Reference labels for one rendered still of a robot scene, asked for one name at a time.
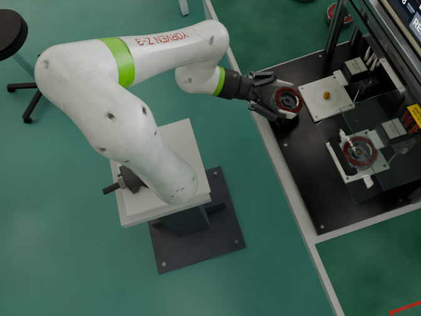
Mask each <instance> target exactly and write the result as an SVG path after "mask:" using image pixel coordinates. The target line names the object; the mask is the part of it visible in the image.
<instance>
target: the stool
mask: <svg viewBox="0 0 421 316"><path fill-rule="evenodd" d="M27 35H28V25H27V23H26V21H25V20H24V19H23V17H22V16H21V15H20V14H19V13H17V12H16V11H13V10H11V9H0V61H3V60H5V59H7V58H9V57H10V56H12V57H13V58H14V59H15V60H16V61H17V62H18V63H19V64H20V65H21V66H22V67H23V68H24V69H25V70H26V71H27V72H28V73H29V74H30V75H31V76H32V77H33V78H34V68H33V67H32V66H31V65H30V64H29V63H28V62H27V61H26V60H25V59H24V58H23V57H22V56H21V55H20V54H19V53H18V50H19V49H20V48H21V47H22V45H23V44H24V42H25V41H26V38H27ZM34 79H35V78H34ZM27 88H38V86H37V84H36V82H34V83H11V84H8V85H7V91H8V92H10V93H13V92H15V91H16V89H27ZM41 96H42V93H41V92H40V90H39V89H38V90H37V92H36V94H35V95H34V97H33V99H32V101H31V102H30V104H29V105H28V107H27V109H26V110H25V112H24V114H23V116H22V118H23V121H24V123H26V124H30V123H31V122H32V118H31V117H29V116H30V115H31V113H32V111H33V110H34V108H35V106H36V104H37V103H38V101H39V99H40V98H41Z"/></svg>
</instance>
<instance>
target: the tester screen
mask: <svg viewBox="0 0 421 316"><path fill-rule="evenodd" d="M389 1H390V3H391V4H392V6H393V7H394V8H395V10H396V11H397V13H398V14H399V15H400V17H401V18H402V19H403V21H404V22H405V24H406V25H407V26H408V28H409V29H410V31H411V32H412V33H413V35H414V36H415V37H416V39H417V40H418V42H419V43H420V44H421V42H420V40H419V39H418V38H417V36H416V35H415V33H414V32H413V31H412V29H411V28H410V26H409V25H410V23H411V21H412V20H413V17H414V16H415V13H416V12H418V13H419V15H420V16H421V9H420V8H419V7H420V5H421V0H408V1H407V3H406V5H405V6H404V5H403V4H402V2H401V1H400V0H398V2H399V3H400V4H401V6H402V7H403V8H404V10H405V11H406V13H407V14H408V15H409V16H410V18H409V20H408V21H407V20H406V19H405V18H404V17H403V15H402V14H401V12H400V11H399V10H398V8H397V7H396V5H395V4H394V3H393V1H392V0H389Z"/></svg>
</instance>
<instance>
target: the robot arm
mask: <svg viewBox="0 0 421 316"><path fill-rule="evenodd" d="M228 47H229V33H228V32H227V30H226V28H225V26H224V25H223V24H221V23H220V22H218V21H216V20H212V19H208V20H205V21H202V22H199V23H197V24H194V25H192V26H188V27H186V28H182V29H177V30H174V31H169V32H164V33H157V34H148V35H140V36H119V37H111V38H98V39H88V40H83V41H75V42H70V43H63V44H59V45H54V46H51V47H49V48H48V49H46V50H45V51H43V52H42V54H41V55H40V56H39V58H38V59H37V62H36V64H35V68H34V78H35V81H36V84H37V86H38V88H39V90H40V92H41V93H42V94H43V95H44V96H45V97H46V98H47V99H48V100H49V101H50V102H51V103H53V104H54V105H56V106H57V107H58V108H59V109H60V110H61V111H62V112H64V113H65V114H67V116H68V117H69V118H70V119H71V120H72V121H73V122H74V123H75V125H76V126H77V127H78V128H79V129H80V130H81V132H82V133H83V135H84V136H85V137H86V139H87V141H88V142H89V143H90V145H91V146H92V147H93V148H94V150H95V151H97V152H98V153H99V154H100V155H102V156H103V157H106V158H108V159H111V160H113V161H115V162H117V163H119V164H121V165H122V166H120V167H119V170H120V174H118V177H120V176H122V177H121V178H119V179H118V182H116V183H114V184H112V185H110V186H108V187H106V188H104V189H102V191H103V193H104V195H106V194H108V193H110V192H112V191H114V190H117V189H119V188H122V189H125V188H129V190H131V192H132V193H133V194H135V193H137V192H139V190H140V188H141V186H143V187H146V188H149V189H151V190H152V191H153V192H154V193H155V194H156V196H157V197H158V198H159V199H161V200H162V201H163V202H165V203H167V204H170V205H181V204H184V203H186V202H188V201H190V200H191V199H192V198H193V197H194V195H195V193H196V191H197V188H198V178H197V174H196V173H195V171H194V169H193V168H192V167H191V166H190V165H189V164H188V163H187V162H186V161H184V160H183V158H181V156H179V155H178V153H176V152H175V151H174V150H173V149H172V148H171V147H170V146H169V145H168V144H167V143H166V141H165V140H164V138H163V137H162V135H161V133H160V131H159V129H158V127H157V124H156V123H155V120H154V118H153V115H152V113H151V111H150V109H149V108H148V106H147V105H146V104H145V103H144V102H143V101H142V100H141V99H139V98H138V97H136V96H135V95H133V94H132V93H130V92H129V91H127V90H126V88H129V87H131V86H134V85H136V84H138V83H140V82H142V81H144V80H147V79H149V78H151V77H153V76H155V75H158V74H160V73H163V72H165V71H169V70H172V69H174V68H176V69H175V80H176V82H177V84H178V86H179V87H180V88H181V89H182V90H183V91H185V92H187V93H201V94H206V95H212V96H215V97H220V98H225V99H228V100H232V99H233V98H236V99H239V100H247V101H248V102H249V107H248V109H249V110H251V111H255V112H256V113H258V114H259V115H262V116H263V117H265V118H267V119H268V120H270V121H272V122H273V121H275V120H276V119H277V118H281V119H284V118H287V119H293V118H294V117H295V116H297V115H296V113H293V112H288V111H285V110H281V109H279V110H276V109H275V108H274V107H273V106H272V105H271V104H270V103H268V102H267V101H266V100H265V99H264V97H263V96H262V93H261V87H263V86H265V85H268V84H270V83H272V86H275V87H283V86H286V87H292V86H293V83H288V82H284V81H283V80H282V79H279V78H277V76H276V75H274V72H273V71H267V72H254V71H250V72H249V73H248V74H247V75H246V76H242V75H239V72H238V71H234V70H230V69H227V68H223V67H220V66H217V65H218V63H219V62H220V60H221V58H222V57H223V56H224V54H225V53H226V51H227V49H228ZM265 78H267V79H265ZM253 79H265V80H263V81H259V82H255V81H254V80H253ZM259 98H260V100H258V99H259Z"/></svg>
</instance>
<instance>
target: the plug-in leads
mask: <svg viewBox="0 0 421 316"><path fill-rule="evenodd" d="M378 41H381V45H382V46H383V48H384V50H385V51H386V52H387V44H386V42H385V45H384V43H383V41H384V40H380V39H378ZM369 54H370V46H369V48H368V50H367V51H366V55H365V58H364V59H363V60H364V61H367V62H366V63H365V64H366V65H367V66H369V65H370V63H371V61H374V62H373V64H372V66H371V68H370V69H369V71H370V72H373V71H374V68H375V67H379V66H380V64H381V63H380V61H378V62H377V59H378V58H377V56H376V54H375V53H373V54H372V56H371V57H370V58H369V60H368V56H369ZM373 55H374V56H373Z"/></svg>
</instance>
